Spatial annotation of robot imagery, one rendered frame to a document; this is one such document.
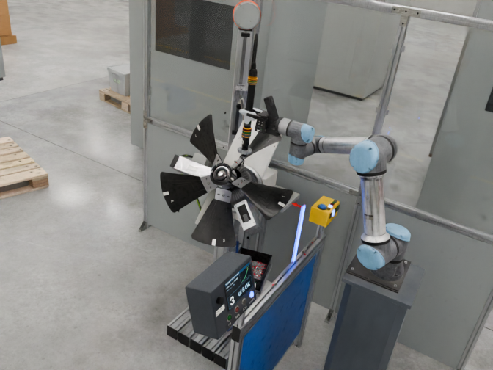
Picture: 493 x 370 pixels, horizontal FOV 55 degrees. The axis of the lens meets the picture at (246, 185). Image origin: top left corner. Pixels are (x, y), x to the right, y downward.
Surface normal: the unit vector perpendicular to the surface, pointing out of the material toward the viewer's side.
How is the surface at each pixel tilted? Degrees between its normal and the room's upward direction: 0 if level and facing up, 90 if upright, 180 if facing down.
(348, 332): 90
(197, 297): 90
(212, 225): 51
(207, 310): 90
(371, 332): 90
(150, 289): 0
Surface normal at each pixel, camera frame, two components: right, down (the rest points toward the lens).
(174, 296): 0.11, -0.88
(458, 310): -0.52, 0.36
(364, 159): -0.74, 0.16
